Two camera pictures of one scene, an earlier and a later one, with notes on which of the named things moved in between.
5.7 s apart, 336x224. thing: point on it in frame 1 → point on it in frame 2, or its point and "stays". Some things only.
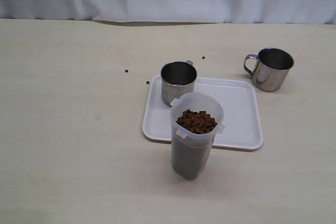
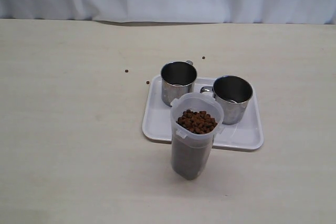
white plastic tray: (242, 129) stays
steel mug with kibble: (177, 78) stays
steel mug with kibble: (272, 69) → (233, 93)
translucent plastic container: (196, 118) stays
